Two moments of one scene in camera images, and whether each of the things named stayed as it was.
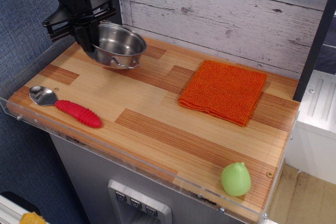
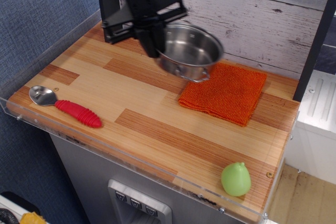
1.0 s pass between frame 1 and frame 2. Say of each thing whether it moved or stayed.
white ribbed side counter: stayed
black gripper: moved
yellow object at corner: stayed
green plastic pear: stayed
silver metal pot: moved
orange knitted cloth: stayed
